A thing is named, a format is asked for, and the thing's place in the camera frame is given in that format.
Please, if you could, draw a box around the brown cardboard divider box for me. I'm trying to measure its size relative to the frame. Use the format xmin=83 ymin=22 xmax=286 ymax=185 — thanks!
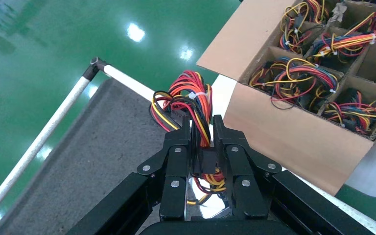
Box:
xmin=196 ymin=0 xmax=376 ymax=197

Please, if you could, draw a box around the grey felt mat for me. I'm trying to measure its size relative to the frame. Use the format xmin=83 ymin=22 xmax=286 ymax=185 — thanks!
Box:
xmin=0 ymin=77 xmax=188 ymax=235

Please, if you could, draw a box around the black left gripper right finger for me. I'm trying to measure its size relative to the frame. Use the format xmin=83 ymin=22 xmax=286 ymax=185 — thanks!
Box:
xmin=212 ymin=114 xmax=375 ymax=235

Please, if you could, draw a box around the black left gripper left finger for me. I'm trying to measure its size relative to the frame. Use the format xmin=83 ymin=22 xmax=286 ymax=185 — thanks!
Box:
xmin=66 ymin=114 xmax=192 ymax=235

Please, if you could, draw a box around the white pipe table frame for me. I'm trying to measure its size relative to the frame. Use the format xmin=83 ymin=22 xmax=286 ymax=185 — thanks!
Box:
xmin=0 ymin=56 xmax=376 ymax=235

